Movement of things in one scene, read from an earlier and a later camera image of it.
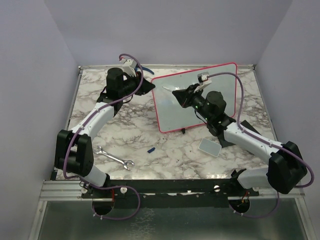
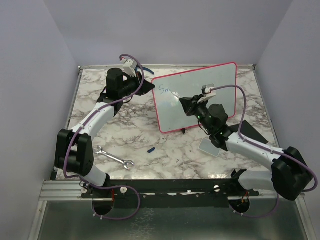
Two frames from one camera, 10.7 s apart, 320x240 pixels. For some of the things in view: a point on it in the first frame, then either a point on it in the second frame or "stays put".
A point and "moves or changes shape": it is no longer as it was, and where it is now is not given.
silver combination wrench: x=99 y=150 stays put
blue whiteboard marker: x=167 y=89 moves or changes shape
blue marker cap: x=151 y=150 stays put
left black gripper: x=145 y=86 stays put
